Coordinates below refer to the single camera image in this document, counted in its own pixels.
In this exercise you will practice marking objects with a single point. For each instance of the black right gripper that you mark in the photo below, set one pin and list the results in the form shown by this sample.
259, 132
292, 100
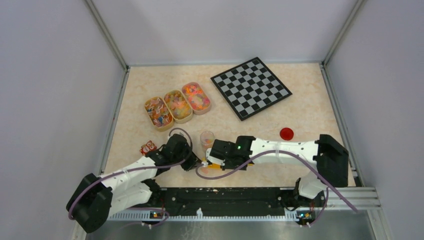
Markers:
226, 165

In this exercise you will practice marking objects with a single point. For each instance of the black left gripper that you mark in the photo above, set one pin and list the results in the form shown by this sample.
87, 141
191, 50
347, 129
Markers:
193, 161

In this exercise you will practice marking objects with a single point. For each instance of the yellow plastic scoop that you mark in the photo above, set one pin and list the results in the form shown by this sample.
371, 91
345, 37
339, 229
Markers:
210, 165

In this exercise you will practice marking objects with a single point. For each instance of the clear glass jar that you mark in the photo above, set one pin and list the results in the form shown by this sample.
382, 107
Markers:
207, 139

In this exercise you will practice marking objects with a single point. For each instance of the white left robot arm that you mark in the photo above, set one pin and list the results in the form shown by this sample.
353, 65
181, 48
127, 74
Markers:
97, 198

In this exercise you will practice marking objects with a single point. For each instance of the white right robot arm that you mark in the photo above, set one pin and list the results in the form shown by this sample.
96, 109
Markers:
326, 159

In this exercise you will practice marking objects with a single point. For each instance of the pink tray with candies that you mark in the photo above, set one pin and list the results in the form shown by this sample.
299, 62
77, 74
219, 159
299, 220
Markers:
197, 98

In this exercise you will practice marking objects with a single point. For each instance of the red owl toy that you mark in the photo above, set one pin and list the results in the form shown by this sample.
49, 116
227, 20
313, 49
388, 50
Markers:
147, 147

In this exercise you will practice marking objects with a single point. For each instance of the cream tray with gummies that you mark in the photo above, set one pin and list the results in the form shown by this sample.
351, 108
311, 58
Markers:
178, 106

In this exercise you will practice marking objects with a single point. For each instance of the yellow tray with lollipops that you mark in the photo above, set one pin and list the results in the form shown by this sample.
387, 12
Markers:
159, 114

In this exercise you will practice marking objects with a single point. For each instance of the red jar lid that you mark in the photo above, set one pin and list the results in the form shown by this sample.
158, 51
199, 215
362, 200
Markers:
286, 133

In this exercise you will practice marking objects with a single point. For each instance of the black white chessboard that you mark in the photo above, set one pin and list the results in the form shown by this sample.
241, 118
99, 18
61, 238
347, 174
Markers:
250, 88

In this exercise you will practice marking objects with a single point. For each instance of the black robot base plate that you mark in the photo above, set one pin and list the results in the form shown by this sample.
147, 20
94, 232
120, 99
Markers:
230, 201

